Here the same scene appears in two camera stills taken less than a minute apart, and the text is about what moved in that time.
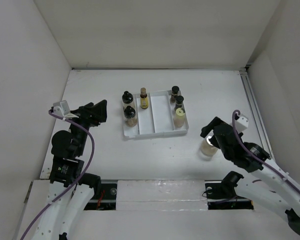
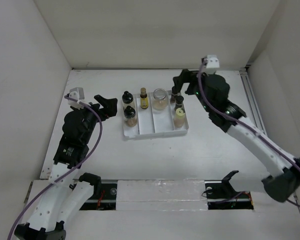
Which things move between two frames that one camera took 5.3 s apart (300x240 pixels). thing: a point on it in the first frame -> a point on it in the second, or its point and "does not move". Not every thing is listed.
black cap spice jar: x=179 y=99 does not move
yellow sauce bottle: x=144 y=100 does not move
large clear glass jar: x=207 y=150 -> x=159 y=101
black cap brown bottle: x=129 y=114 does not move
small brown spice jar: x=174 y=93 does not move
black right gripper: x=206 y=129 -> x=186 y=76
